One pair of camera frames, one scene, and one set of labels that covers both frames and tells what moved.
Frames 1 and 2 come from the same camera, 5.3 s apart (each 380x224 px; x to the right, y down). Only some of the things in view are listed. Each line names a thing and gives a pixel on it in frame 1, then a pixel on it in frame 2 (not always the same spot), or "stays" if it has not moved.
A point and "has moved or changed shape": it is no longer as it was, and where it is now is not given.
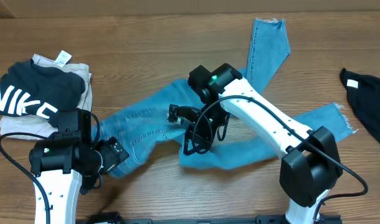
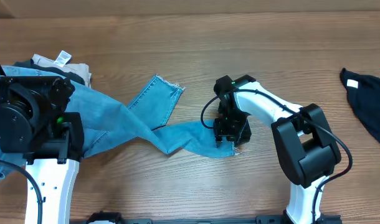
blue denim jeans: [139, 119] has moved or changed shape
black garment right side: [370, 97] stays
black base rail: [114, 218] stays
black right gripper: [180, 114] -> [228, 134]
